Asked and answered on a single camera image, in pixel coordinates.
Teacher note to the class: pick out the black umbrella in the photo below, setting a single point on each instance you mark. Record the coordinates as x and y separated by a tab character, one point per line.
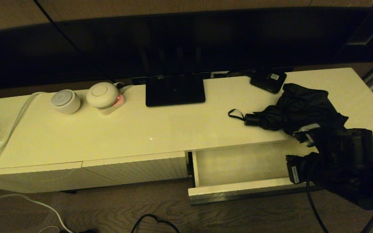
287	113

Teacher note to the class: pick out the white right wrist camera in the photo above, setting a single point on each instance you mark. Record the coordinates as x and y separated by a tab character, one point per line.
306	129

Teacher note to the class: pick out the black flat screen television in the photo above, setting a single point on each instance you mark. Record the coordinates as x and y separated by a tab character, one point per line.
222	38

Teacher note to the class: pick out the black television pedestal base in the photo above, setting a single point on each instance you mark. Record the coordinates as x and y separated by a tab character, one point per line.
173	94

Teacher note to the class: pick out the white ribbed cabinet door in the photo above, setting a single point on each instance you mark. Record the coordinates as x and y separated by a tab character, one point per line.
28	179
134	170

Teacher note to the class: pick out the white power strip red light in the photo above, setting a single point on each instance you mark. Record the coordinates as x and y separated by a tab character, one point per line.
112	110

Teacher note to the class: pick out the white cabinet drawer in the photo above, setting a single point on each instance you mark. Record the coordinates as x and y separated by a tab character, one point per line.
238	165

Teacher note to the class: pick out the black set-top box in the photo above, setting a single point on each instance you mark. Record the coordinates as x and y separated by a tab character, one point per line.
265	82

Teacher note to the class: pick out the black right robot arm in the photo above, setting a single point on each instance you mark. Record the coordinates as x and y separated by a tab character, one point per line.
351	152

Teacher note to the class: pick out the white speaker with grey top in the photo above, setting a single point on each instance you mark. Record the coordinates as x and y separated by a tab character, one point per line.
65	103

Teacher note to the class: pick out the cream round dome device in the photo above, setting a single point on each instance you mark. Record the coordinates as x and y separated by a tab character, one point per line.
102	95

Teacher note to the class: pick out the white ribbed cabinet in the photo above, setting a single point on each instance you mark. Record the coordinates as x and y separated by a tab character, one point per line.
141	129

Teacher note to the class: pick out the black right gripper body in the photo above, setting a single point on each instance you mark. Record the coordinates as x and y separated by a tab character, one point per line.
303	168

